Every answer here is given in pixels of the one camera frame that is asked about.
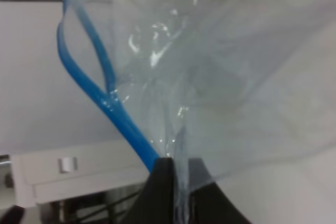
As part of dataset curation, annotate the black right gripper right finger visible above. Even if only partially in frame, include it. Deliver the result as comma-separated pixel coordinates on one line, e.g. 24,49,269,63
188,158,250,224

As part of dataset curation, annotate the white cabinet with handle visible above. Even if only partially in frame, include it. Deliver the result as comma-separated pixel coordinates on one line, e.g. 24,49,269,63
10,140,148,208

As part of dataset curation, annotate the clear blue-zip file bag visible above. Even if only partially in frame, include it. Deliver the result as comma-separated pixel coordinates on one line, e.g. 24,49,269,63
57,0,335,223

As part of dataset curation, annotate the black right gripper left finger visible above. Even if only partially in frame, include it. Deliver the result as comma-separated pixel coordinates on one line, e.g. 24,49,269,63
128,158,174,224

